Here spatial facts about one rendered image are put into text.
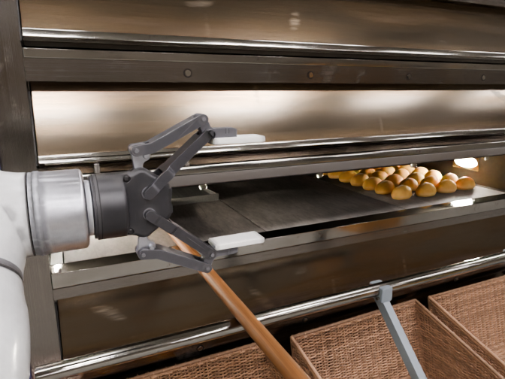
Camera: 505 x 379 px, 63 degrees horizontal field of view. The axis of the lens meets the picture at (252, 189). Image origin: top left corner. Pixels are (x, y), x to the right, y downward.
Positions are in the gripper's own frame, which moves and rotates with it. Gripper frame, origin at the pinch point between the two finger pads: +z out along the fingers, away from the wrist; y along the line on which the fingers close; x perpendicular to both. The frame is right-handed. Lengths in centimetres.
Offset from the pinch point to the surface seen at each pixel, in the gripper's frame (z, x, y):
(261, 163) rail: 21.9, -40.9, 4.8
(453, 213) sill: 110, -54, 33
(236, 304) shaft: 5.5, -18.8, 27.9
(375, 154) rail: 57, -41, 5
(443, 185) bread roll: 123, -71, 27
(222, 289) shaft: 5.2, -25.9, 27.9
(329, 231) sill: 53, -55, 32
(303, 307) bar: 20.4, -17.8, 31.5
